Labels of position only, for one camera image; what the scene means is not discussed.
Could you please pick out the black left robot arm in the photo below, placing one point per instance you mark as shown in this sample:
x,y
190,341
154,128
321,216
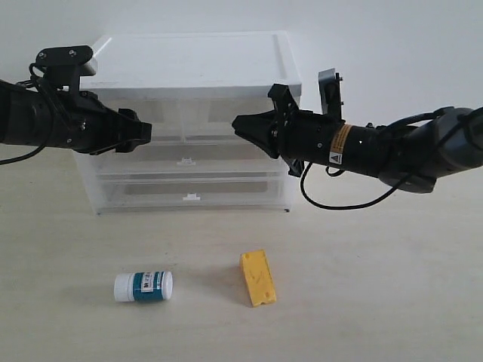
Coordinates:
x,y
24,113

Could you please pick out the clear bottom wide drawer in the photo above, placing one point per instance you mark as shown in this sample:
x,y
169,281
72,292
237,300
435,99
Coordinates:
x,y
265,192

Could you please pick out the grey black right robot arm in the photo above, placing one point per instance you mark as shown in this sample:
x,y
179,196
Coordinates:
x,y
422,148

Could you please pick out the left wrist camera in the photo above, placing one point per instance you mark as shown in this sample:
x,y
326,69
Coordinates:
x,y
64,66

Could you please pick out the clear wide drawer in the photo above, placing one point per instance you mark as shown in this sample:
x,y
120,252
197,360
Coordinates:
x,y
265,192
185,158

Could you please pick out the yellow cheese wedge toy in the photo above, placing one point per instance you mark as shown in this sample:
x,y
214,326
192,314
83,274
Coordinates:
x,y
257,274

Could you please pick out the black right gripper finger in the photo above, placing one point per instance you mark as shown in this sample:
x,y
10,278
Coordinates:
x,y
260,121
260,139

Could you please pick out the white plastic drawer cabinet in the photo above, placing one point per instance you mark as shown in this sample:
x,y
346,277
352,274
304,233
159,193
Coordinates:
x,y
189,66

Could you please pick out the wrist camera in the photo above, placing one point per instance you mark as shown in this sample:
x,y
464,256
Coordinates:
x,y
64,66
329,90

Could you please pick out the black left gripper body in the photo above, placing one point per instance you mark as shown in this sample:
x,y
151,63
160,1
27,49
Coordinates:
x,y
87,128

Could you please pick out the white blue pill bottle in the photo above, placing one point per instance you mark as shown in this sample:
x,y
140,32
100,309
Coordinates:
x,y
147,286

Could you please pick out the clear middle wide drawer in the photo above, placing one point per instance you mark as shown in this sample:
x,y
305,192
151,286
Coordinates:
x,y
185,158

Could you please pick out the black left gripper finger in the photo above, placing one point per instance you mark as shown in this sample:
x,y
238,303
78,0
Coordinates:
x,y
125,126
124,147

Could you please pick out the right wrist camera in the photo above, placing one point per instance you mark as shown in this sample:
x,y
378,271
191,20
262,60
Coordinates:
x,y
329,90

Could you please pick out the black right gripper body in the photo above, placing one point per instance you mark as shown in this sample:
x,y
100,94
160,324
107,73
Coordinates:
x,y
301,135

